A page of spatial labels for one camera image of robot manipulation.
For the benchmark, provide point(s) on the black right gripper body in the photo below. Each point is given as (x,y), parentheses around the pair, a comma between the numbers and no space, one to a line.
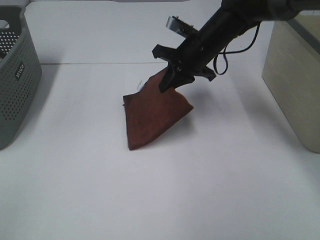
(189,57)

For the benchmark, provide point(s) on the beige plastic basket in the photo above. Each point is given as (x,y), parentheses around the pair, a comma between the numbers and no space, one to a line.
(292,74)

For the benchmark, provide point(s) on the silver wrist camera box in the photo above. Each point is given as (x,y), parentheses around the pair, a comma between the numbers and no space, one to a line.
(178,25)

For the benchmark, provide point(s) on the grey perforated plastic basket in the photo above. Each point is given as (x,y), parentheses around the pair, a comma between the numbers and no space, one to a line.
(20,72)

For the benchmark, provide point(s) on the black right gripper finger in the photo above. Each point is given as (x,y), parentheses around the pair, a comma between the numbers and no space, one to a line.
(181,79)
(168,79)

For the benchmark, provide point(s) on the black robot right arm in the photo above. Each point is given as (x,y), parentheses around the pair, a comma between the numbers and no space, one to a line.
(232,19)

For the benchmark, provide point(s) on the brown towel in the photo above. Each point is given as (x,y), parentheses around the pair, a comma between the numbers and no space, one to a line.
(149,113)

